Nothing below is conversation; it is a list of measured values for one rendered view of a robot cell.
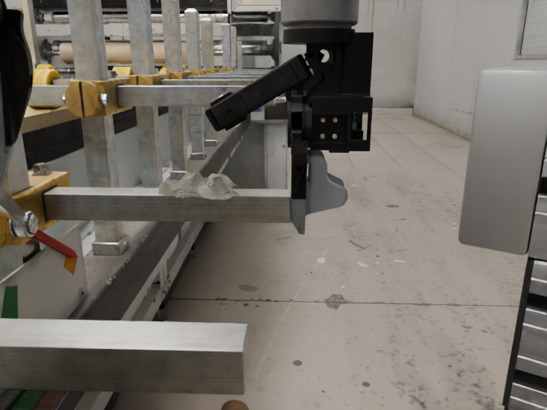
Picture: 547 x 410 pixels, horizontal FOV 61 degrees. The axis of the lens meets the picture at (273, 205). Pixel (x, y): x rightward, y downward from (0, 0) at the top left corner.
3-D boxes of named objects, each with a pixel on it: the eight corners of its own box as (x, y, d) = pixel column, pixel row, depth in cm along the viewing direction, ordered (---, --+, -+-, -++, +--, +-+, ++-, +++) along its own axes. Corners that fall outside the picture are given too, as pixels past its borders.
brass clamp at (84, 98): (136, 108, 79) (133, 77, 77) (105, 118, 66) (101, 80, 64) (99, 108, 79) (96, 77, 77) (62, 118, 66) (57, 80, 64)
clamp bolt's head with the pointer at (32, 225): (90, 247, 59) (30, 207, 45) (88, 267, 58) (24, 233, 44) (76, 247, 59) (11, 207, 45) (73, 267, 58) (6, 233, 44)
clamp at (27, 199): (74, 211, 58) (68, 171, 56) (11, 254, 45) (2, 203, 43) (29, 210, 58) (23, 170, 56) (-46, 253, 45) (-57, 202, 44)
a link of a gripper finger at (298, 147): (306, 203, 46) (308, 113, 44) (291, 202, 46) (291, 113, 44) (304, 190, 51) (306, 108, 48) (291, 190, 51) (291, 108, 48)
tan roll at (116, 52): (272, 63, 299) (272, 42, 295) (271, 63, 287) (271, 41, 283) (52, 63, 304) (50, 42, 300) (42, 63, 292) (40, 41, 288)
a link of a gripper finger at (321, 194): (347, 243, 49) (351, 157, 46) (291, 243, 49) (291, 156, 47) (343, 233, 52) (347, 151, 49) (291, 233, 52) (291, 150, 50)
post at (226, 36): (233, 131, 222) (230, 23, 208) (232, 132, 219) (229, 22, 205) (225, 131, 222) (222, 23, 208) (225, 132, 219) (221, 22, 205)
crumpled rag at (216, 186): (244, 183, 54) (244, 163, 54) (238, 200, 48) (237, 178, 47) (168, 182, 55) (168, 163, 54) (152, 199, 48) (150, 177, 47)
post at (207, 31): (217, 155, 175) (212, 18, 161) (216, 157, 172) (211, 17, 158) (207, 155, 175) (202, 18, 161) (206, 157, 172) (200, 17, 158)
